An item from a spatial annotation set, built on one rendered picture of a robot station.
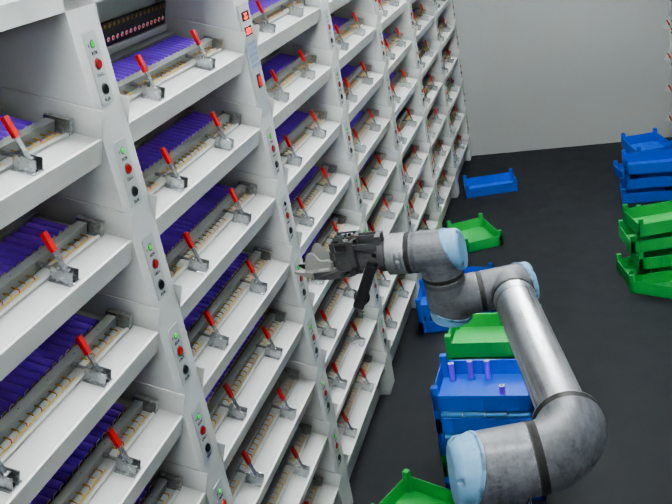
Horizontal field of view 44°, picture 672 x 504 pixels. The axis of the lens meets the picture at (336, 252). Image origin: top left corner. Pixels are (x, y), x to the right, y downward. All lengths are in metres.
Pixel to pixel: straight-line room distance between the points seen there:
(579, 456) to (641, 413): 1.71
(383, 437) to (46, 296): 1.87
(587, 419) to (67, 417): 0.81
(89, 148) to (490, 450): 0.81
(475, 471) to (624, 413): 1.76
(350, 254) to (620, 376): 1.65
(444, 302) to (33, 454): 0.90
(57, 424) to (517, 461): 0.71
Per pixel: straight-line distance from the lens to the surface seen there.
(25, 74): 1.54
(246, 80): 2.13
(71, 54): 1.48
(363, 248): 1.82
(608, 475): 2.80
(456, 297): 1.82
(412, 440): 3.00
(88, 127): 1.50
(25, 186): 1.32
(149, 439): 1.65
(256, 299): 2.08
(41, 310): 1.34
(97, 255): 1.49
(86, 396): 1.46
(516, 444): 1.34
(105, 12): 1.97
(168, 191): 1.74
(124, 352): 1.56
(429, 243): 1.77
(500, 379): 2.66
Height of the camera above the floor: 1.75
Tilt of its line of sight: 22 degrees down
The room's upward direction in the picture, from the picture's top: 11 degrees counter-clockwise
